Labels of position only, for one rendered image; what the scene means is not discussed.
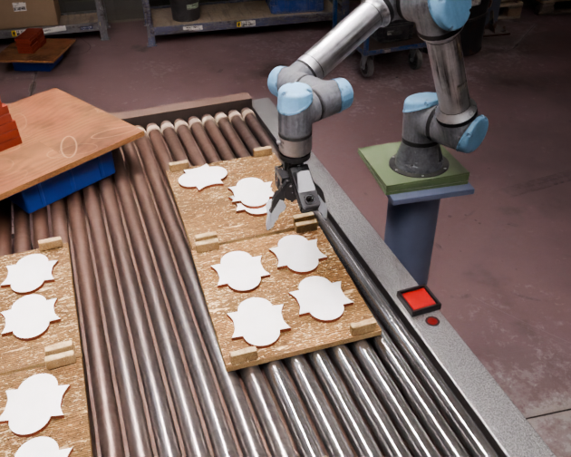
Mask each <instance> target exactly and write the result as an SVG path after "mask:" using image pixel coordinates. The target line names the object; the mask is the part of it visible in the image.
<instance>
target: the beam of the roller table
mask: <svg viewBox="0 0 571 457"><path fill-rule="evenodd" d="M252 111H253V112H254V114H255V115H256V118H257V119H258V121H259V122H260V123H261V125H262V126H263V128H264V129H265V130H266V132H267V134H268V135H269V136H270V138H271V139H272V140H273V142H274V143H275V145H276V146H277V148H278V149H279V144H278V145H277V144H276V141H279V138H278V110H277V108H276V106H275V105H274V104H273V102H272V101H271V100H270V99H269V98H263V99H257V100H252ZM304 164H308V167H309V170H310V172H311V175H312V178H313V181H314V182H315V183H316V184H318V185H319V186H320V188H321V189H322V191H323V193H324V198H325V203H326V207H327V217H328V218H329V219H330V221H331V222H332V223H333V225H334V227H335V228H336V229H337V231H338V232H339V234H340V235H341V236H342V238H343V239H344V241H345V242H346V244H347V245H348V247H349V248H350V249H351V251H352V252H353V253H354V254H355V256H356V257H357V258H358V260H359V261H360V263H361V264H362V265H363V267H364V269H365V270H366V271H367V273H368V274H369V276H370V277H371V278H372V280H373V282H374V283H375V284H376V286H377V287H378V288H379V289H380V290H381V292H382V293H383V295H384V296H385V298H386V299H387V300H388V302H389V303H390V305H391V306H392V308H393V309H394V311H395V312H396V313H397V315H398V316H399V318H400V319H401V320H402V322H403V323H404V324H405V325H406V327H407V328H408V329H409V331H410V332H411V334H412V335H413V337H414V338H415V340H416V341H417V342H418V344H419V345H420V347H421V348H422V350H423V351H424V353H425V354H426V355H427V356H428V357H429V359H430V360H431V362H432V363H433V365H434V366H435V367H436V369H437V370H438V371H439V373H440V375H441V376H442V377H443V379H444V380H445V382H446V383H447V384H448V386H449V387H450V389H451V390H452V392H453V393H454V394H455V395H456V396H457V398H458V399H459V401H460V402H461V404H462V405H463V406H464V408H465V409H466V411H467V412H468V413H469V415H470V417H471V418H472V419H473V421H474V422H475V424H476V425H477V426H478V427H479V429H480V430H481V431H482V433H483V434H484V436H485V437H486V438H487V440H488V441H489V443H490V444H491V446H492V447H493V448H494V450H495V451H496V453H497V454H498V456H499V457H556V456H555V455H554V454H553V452H552V451H551V450H550V449H549V447H548V446H547V445H546V443H545V442H544V441H543V440H542V438H541V437H540V436H539V435H538V433H537V432H536V431H535V429H534V428H533V427H532V426H531V424H530V423H529V422H528V421H527V419H526V418H525V417H524V415H523V414H522V413H521V412H520V411H519V409H518V408H517V407H516V406H515V405H514V404H513V402H512V401H511V400H510V399H509V397H508V396H507V395H506V393H505V392H504V391H503V390H502V388H501V387H500V386H499V385H498V383H497V382H496V381H495V379H494V378H493V377H492V376H491V374H490V373H489V372H488V370H487V369H486V368H485V367H484V365H483V364H482V363H481V362H480V360H479V359H478V358H477V357H476V356H475V355H474V354H473V352H472V351H471V350H470V349H469V347H468V346H467V345H466V343H465V342H464V341H463V340H462V338H461V337H460V336H459V334H458V333H457V332H456V331H455V329H454V328H453V327H452V326H451V324H450V323H449V322H448V320H447V319H446V318H445V317H444V315H443V314H442V313H441V312H440V310H436V311H433V312H430V313H426V314H423V315H419V316H414V317H411V315H410V314H409V313H408V311H407V310H406V309H405V307H404V306H403V304H402V303H401V301H400V300H399V299H398V297H397V296H396V295H397V291H400V290H403V289H406V288H410V287H416V286H418V283H417V282H416V281H415V280H414V278H413V277H412V276H411V274H410V273H409V272H408V271H407V269H406V268H405V267H404V266H403V264H402V263H401V262H400V260H399V259H398V258H397V257H396V256H395V255H394V254H393V253H392V251H391V250H390V249H389V247H388V246H387V245H386V244H385V242H384V241H383V240H382V238H381V237H380V236H379V235H378V233H377V232H376V231H375V230H374V228H373V227H372V226H371V224H370V223H369V222H368V221H367V219H366V218H365V217H364V216H363V214H362V213H361V212H360V210H358V208H356V206H355V205H354V204H353V202H352V201H351V200H350V199H349V197H348V196H347V195H346V194H345V192H344V191H343V190H342V188H341V187H340V186H339V185H338V183H337V182H336V181H335V180H334V178H333V177H332V176H331V174H330V173H329V172H328V171H327V169H326V168H325V167H324V165H323V164H322V163H321V162H320V161H319V160H318V159H317V158H316V156H315V155H314V154H313V152H312V151H311V157H310V159H309V160H307V161H305V162H304ZM428 316H435V317H437V318H438V319H439V320H440V323H439V324H438V325H437V326H429V325H428V324H427V323H426V322H425V319H426V318H427V317H428Z"/></svg>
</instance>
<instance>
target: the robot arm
mask: <svg viewBox="0 0 571 457"><path fill-rule="evenodd" d="M470 8H471V0H361V3H360V4H359V5H358V6H357V7H356V8H355V9H354V10H353V11H352V12H351V13H350V14H348V15H347V16H346V17H345V18H344V19H343V20H342V21H341V22H340V23H339V24H337V25H336V26H335V27H334V28H333V29H332V30H331V31H329V32H328V33H327V34H326V35H325V36H324V37H322V38H321V39H320V40H319V41H318V42H317V43H316V44H314V45H313V46H312V47H311V48H310V49H309V50H308V51H306V52H305V53H304V54H303V55H302V56H301V57H299V58H298V59H297V60H296V61H295V62H294V63H292V64H291V65H290V66H289V67H287V66H277V67H276V68H274V69H273V70H272V71H271V73H270V74H269V76H268V80H267V86H268V90H269V91H270V92H271V93H272V94H274V96H276V97H277V110H278V138H279V141H276V144H277V145H278V144H279V157H280V159H281V160H282V161H283V163H282V164H281V165H279V166H275V181H276V175H277V181H276V187H277V191H276V192H275V193H274V195H273V197H272V199H270V200H269V201H268V202H267V203H266V212H267V217H266V229H267V230H270V229H271V228H272V227H273V226H274V225H275V222H276V221H277V220H278V216H279V214H280V213H281V212H283V211H284V210H285V209H286V205H285V203H284V200H285V199H288V200H291V202H294V200H297V203H298V206H299V208H300V211H301V212H302V213H307V212H312V211H317V210H318V211H319V212H320V213H321V215H322V217H323V218H324V219H327V207H326V203H325V198H324V193H323V191H322V189H321V188H320V186H319V185H318V184H316V183H315V182H314V181H313V178H312V175H311V172H310V170H309V167H308V164H304V162H305V161H307V160H309V159H310V157H311V149H312V123H314V122H318V121H320V120H322V119H324V118H327V117H329V116H331V115H334V114H336V113H340V112H341V111H343V110H345V109H347V108H349V107H350V106H351V105H352V103H353V88H352V86H351V84H349V82H348V81H347V80H345V79H344V78H340V77H339V78H335V79H334V78H333V79H331V80H330V81H325V80H322V79H323V78H324V77H325V76H326V75H327V74H329V72H331V71H332V70H333V68H334V67H336V66H337V65H338V64H339V63H340V62H341V61H342V60H343V59H345V58H346V57H347V56H348V55H349V54H350V53H351V52H352V51H353V50H355V49H356V48H357V47H358V46H359V45H360V44H361V43H362V42H364V41H365V40H366V39H367V38H368V37H369V36H370V35H371V34H373V33H374V32H375V31H376V30H377V29H378V28H379V27H385V26H387V25H388V24H389V23H390V22H392V21H395V20H406V21H410V22H414V23H415V24H416V27H417V32H418V36H419V37H420V38H421V39H422V40H423V41H426V44H427V49H428V54H429V58H430V63H431V70H432V75H433V80H434V84H435V89H436V92H420V93H415V94H413V95H411V96H409V97H407V98H406V100H405V101H404V106H403V110H402V112H403V119H402V142H401V145H400V147H399V149H398V151H397V154H396V156H395V165H396V167H397V168H399V169H400V170H403V171H405V172H409V173H413V174H428V173H433V172H435V171H437V170H440V169H441V168H442V166H443V156H442V152H441V149H440V144H441V145H444V146H447V147H449V148H452V149H454V150H456V151H461V152H465V153H470V152H473V151H474V150H476V149H477V148H478V146H479V145H480V144H481V143H482V141H483V140H484V138H485V136H486V133H487V131H488V127H489V120H488V118H487V117H485V116H484V115H482V114H481V115H480V114H478V108H477V104H476V103H475V101H474V100H472V99H471V98H470V97H469V87H468V81H467V75H466V70H465V64H464V58H463V52H462V47H461V41H460V31H461V30H462V28H463V26H464V24H465V23H466V22H467V21H468V19H469V14H470V11H469V10H470ZM280 167H283V168H280Z"/></svg>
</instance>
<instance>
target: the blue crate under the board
mask: <svg viewBox="0 0 571 457"><path fill-rule="evenodd" d="M114 173H115V167H114V162H113V157H112V153H111V151H109V152H107V153H104V154H103V155H101V156H99V157H97V158H94V159H92V160H89V161H86V162H85V163H83V164H81V165H78V166H76V167H74V168H72V169H70V170H67V171H65V172H63V173H60V174H58V175H56V176H54V177H52V178H50V179H48V180H45V181H42V182H40V183H38V184H36V185H34V186H32V187H30V188H28V189H26V190H22V191H20V192H18V193H15V194H14V195H12V196H10V197H8V199H10V200H11V201H12V202H13V203H14V204H16V205H17V206H18V207H20V208H21V209H23V210H24V211H26V212H27V213H29V214H30V213H33V212H35V211H37V210H38V209H41V208H43V207H45V206H47V205H49V204H51V203H54V202H55V201H57V200H59V199H62V198H64V197H66V196H68V195H70V194H73V193H74V192H76V191H78V190H81V189H83V188H85V187H87V186H89V185H92V184H93V183H95V182H97V181H99V180H102V179H104V178H106V177H108V176H110V175H112V174H114Z"/></svg>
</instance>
